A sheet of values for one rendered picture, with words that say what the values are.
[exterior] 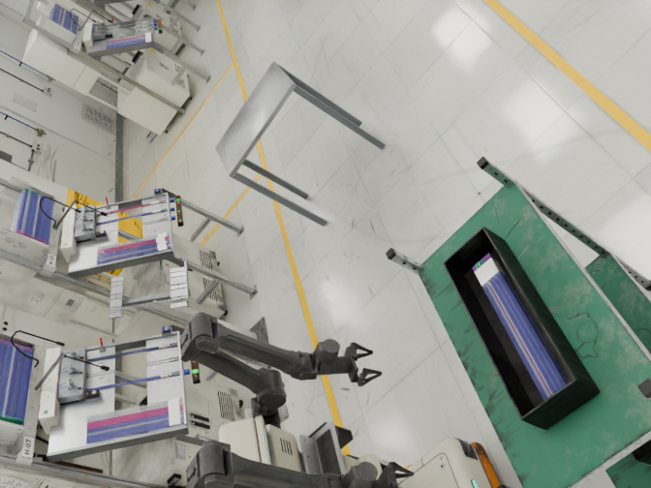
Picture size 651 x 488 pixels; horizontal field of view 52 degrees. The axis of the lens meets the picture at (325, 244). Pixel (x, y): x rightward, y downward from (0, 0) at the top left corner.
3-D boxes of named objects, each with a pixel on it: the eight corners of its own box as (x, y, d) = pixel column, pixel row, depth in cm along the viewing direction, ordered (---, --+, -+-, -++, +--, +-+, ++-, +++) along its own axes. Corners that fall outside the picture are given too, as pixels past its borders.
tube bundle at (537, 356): (478, 271, 205) (471, 267, 203) (495, 257, 202) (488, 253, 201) (553, 407, 168) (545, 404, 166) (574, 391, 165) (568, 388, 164)
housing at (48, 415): (67, 361, 394) (60, 346, 385) (61, 431, 358) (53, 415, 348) (53, 364, 393) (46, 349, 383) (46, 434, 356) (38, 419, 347)
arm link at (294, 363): (189, 320, 194) (191, 349, 186) (200, 308, 192) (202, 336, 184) (300, 361, 218) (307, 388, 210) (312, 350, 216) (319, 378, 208)
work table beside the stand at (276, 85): (385, 145, 441) (293, 82, 397) (324, 227, 459) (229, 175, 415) (360, 120, 477) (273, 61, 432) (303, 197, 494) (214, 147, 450)
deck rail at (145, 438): (188, 431, 355) (187, 424, 351) (189, 434, 353) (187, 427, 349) (50, 459, 344) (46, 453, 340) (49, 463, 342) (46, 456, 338)
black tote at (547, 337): (464, 276, 210) (442, 262, 204) (505, 240, 203) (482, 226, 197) (545, 430, 169) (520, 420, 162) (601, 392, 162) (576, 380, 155)
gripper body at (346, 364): (352, 346, 219) (330, 347, 217) (360, 368, 211) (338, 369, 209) (348, 360, 222) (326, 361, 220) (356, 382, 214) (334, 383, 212)
